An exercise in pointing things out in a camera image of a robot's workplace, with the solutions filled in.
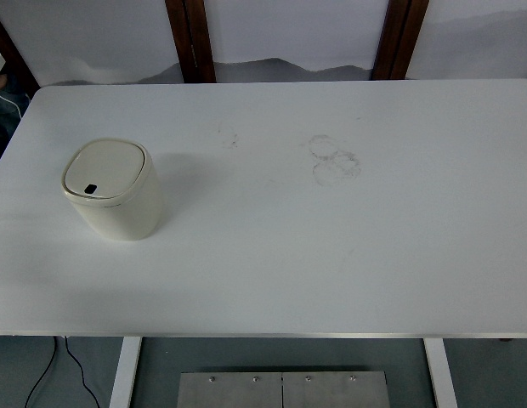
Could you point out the brown wooden screen frame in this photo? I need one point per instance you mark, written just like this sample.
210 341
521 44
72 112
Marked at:
15 59
192 38
398 38

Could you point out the grey metal plate with screws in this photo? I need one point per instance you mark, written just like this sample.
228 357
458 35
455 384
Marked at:
246 393

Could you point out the cream plastic trash bin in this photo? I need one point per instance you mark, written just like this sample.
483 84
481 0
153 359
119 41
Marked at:
119 212

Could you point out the white table leg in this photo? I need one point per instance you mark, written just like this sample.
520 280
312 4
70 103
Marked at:
124 374
441 374

